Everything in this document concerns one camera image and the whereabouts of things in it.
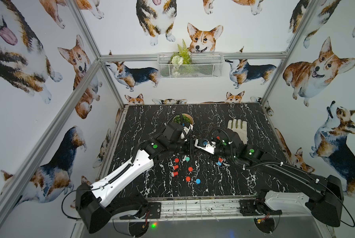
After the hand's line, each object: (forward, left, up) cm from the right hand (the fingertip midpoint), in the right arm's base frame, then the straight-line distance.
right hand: (198, 146), depth 72 cm
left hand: (-1, -1, +2) cm, 3 cm away
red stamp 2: (-6, +13, -22) cm, 26 cm away
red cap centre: (-2, +4, -23) cm, 23 cm away
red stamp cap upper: (+3, +12, -22) cm, 26 cm away
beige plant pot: (+27, +6, -12) cm, 30 cm away
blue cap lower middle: (-9, 0, -23) cm, 25 cm away
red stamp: (-2, +13, -22) cm, 25 cm away
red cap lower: (-8, +6, -23) cm, 25 cm away
